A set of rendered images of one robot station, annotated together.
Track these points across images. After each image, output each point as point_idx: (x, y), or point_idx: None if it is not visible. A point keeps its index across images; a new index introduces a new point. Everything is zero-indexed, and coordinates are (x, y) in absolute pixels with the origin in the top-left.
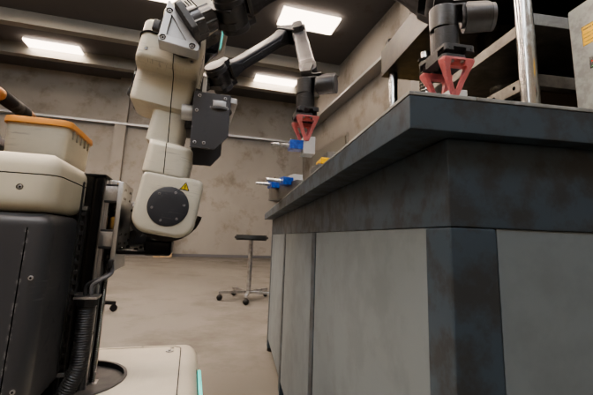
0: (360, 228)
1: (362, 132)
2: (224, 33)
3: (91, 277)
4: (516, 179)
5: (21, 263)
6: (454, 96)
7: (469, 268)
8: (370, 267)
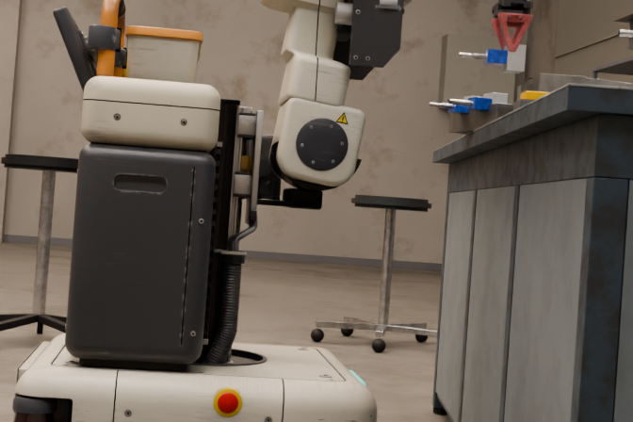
0: (557, 179)
1: (549, 94)
2: None
3: (227, 232)
4: None
5: (190, 204)
6: (602, 87)
7: (605, 204)
8: (560, 216)
